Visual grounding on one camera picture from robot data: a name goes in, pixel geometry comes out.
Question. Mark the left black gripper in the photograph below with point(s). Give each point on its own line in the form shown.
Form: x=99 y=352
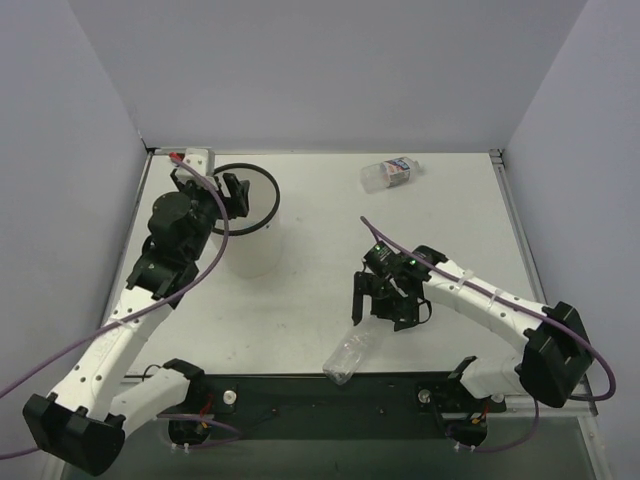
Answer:
x=220 y=195

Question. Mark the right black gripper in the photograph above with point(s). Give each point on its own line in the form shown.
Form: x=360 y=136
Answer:
x=382 y=301

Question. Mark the clear crushed plastic bottle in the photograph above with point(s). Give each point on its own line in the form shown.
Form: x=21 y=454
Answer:
x=352 y=350

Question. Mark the white label plastic bottle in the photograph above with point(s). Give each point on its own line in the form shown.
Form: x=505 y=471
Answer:
x=389 y=173

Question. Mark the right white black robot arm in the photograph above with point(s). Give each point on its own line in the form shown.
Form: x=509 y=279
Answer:
x=550 y=343

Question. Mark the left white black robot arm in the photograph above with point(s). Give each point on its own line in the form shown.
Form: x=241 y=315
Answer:
x=82 y=420

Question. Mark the white bin black rim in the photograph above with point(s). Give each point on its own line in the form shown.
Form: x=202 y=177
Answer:
x=255 y=239

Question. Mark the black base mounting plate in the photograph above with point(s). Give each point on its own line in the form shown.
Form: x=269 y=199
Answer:
x=370 y=406

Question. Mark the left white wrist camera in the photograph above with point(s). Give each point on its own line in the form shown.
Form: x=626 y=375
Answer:
x=201 y=160

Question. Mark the aluminium frame rail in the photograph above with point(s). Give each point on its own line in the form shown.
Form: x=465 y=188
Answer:
x=496 y=156

